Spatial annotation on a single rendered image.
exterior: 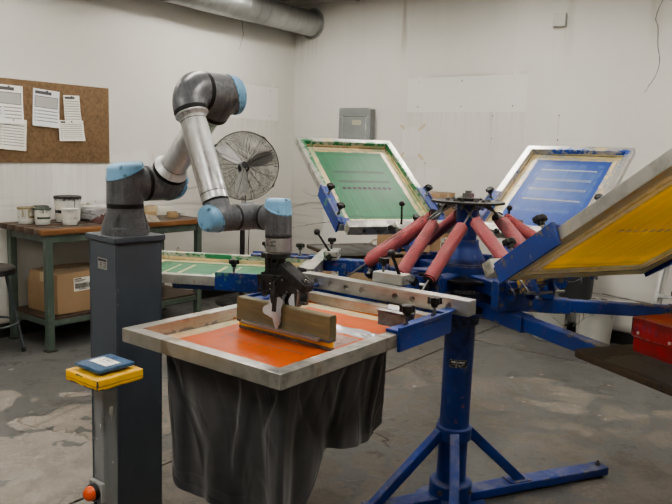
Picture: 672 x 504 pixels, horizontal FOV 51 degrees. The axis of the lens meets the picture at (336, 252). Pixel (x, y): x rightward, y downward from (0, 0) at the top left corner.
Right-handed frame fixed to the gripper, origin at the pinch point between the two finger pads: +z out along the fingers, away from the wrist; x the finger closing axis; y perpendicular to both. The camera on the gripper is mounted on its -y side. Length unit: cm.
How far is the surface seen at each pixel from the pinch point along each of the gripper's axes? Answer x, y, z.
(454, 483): -92, -9, 80
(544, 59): -441, 96, -132
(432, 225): -93, 5, -21
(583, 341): -73, -62, 10
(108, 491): 51, 13, 35
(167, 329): 19.9, 26.8, 2.3
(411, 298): -50, -12, -1
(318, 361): 19.2, -27.7, 1.8
